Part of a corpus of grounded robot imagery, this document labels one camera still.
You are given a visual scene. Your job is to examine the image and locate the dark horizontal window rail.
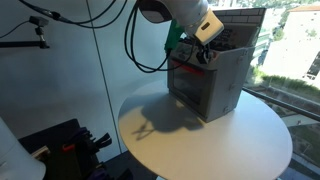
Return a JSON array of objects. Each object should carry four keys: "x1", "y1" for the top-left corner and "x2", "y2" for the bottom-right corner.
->
[{"x1": 242, "y1": 86, "x2": 320, "y2": 122}]

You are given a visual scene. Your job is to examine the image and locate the purple clamp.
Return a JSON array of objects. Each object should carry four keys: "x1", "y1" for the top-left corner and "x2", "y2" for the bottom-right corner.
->
[{"x1": 70, "y1": 126, "x2": 93, "y2": 142}]

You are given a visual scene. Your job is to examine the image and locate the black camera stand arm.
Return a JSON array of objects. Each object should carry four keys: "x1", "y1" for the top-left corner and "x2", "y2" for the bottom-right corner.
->
[{"x1": 0, "y1": 25, "x2": 51, "y2": 50}]

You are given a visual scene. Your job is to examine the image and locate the black cable with inline connector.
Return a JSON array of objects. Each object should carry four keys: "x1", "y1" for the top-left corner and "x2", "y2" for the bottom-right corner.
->
[{"x1": 18, "y1": 0, "x2": 129, "y2": 29}]

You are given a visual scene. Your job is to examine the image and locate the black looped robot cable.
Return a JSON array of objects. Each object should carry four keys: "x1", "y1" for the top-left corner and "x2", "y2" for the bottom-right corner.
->
[
  {"x1": 127, "y1": 0, "x2": 197, "y2": 73},
  {"x1": 123, "y1": 0, "x2": 172, "y2": 74}
]

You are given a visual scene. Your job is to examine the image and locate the black spring clamp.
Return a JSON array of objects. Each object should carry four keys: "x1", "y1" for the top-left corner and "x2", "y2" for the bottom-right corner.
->
[{"x1": 89, "y1": 132, "x2": 114, "y2": 155}]

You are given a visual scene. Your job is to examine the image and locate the beige flat strip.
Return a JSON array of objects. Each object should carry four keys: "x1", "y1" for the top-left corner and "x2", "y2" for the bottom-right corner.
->
[{"x1": 31, "y1": 145, "x2": 51, "y2": 160}]

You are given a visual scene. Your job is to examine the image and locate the grey toy oven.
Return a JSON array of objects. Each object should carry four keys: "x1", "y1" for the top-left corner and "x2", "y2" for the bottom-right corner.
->
[{"x1": 165, "y1": 7, "x2": 268, "y2": 124}]

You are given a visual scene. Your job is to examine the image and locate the white rounded plastic cover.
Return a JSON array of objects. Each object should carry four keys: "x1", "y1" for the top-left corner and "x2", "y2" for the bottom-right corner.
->
[{"x1": 0, "y1": 116, "x2": 47, "y2": 180}]

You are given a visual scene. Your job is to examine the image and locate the black storage box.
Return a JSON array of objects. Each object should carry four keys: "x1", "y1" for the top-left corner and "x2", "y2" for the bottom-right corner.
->
[{"x1": 18, "y1": 118, "x2": 114, "y2": 180}]

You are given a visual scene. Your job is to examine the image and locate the thin black camera cable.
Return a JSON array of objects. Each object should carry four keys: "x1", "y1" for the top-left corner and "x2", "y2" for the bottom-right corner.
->
[{"x1": 0, "y1": 19, "x2": 32, "y2": 40}]

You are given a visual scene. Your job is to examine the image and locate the white building outside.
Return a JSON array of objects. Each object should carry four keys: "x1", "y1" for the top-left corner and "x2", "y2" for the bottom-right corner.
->
[{"x1": 262, "y1": 4, "x2": 320, "y2": 90}]

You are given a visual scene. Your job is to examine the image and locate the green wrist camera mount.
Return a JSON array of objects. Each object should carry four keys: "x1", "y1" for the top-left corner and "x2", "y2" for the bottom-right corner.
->
[{"x1": 164, "y1": 19, "x2": 185, "y2": 53}]

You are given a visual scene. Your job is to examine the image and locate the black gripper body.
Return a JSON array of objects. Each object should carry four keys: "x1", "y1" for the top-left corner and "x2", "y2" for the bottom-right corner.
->
[{"x1": 195, "y1": 39, "x2": 215, "y2": 52}]

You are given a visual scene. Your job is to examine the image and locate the small black camera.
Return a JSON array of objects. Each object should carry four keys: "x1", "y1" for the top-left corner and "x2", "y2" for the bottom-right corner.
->
[{"x1": 28, "y1": 15, "x2": 50, "y2": 28}]

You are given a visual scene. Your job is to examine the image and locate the orange clamp handle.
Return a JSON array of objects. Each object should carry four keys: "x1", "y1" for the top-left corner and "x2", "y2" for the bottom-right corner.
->
[{"x1": 62, "y1": 143, "x2": 76, "y2": 152}]

